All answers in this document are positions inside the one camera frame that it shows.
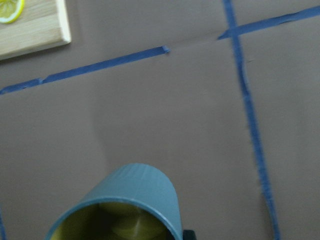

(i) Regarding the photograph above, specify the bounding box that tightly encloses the lemon slice one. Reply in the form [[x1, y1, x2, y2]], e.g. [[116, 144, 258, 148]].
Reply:
[[0, 0, 25, 24]]

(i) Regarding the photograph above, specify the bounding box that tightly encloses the teal mug yellow inside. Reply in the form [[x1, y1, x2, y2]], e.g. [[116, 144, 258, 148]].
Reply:
[[45, 163, 197, 240]]

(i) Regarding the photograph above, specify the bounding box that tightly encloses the wooden cutting board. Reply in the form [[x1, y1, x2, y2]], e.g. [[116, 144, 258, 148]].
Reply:
[[0, 0, 72, 60]]

